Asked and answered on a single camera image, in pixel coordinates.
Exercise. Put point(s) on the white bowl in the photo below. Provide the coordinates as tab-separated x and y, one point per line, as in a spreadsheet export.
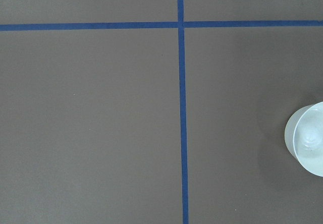
303	137

